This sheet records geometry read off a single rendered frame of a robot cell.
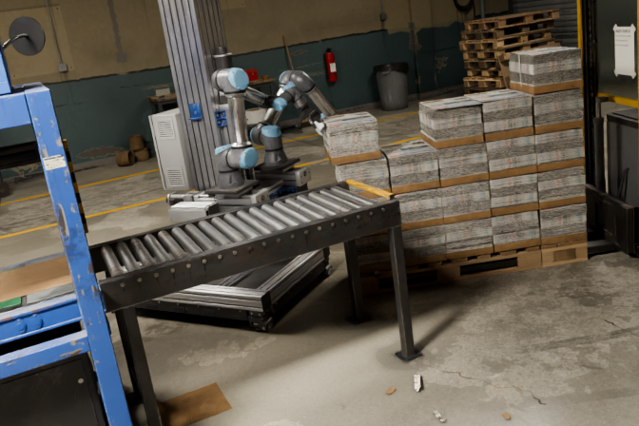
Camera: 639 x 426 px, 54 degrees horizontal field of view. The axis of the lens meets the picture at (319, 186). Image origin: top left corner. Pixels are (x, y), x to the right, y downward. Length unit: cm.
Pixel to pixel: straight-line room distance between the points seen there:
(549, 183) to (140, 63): 714
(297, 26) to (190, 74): 698
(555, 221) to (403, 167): 100
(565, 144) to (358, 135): 122
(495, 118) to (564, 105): 40
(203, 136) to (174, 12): 71
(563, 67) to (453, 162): 81
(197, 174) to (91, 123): 604
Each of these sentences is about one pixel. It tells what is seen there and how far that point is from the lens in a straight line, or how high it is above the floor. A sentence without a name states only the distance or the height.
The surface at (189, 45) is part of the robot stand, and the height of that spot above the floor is 161.
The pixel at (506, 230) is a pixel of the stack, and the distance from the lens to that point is 396.
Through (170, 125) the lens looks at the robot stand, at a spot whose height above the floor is 117.
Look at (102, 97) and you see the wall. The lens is 982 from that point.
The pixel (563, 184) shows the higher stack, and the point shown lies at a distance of 402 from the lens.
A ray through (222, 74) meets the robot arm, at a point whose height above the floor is 144.
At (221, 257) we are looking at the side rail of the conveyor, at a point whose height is 77.
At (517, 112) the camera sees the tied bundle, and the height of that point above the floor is 98.
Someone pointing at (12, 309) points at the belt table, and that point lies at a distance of 256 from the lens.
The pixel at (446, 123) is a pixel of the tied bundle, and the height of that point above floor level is 98.
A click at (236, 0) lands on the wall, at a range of 1030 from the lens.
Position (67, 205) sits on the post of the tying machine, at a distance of 225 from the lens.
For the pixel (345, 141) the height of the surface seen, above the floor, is 96.
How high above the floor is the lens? 164
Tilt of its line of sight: 15 degrees down
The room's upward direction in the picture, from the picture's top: 8 degrees counter-clockwise
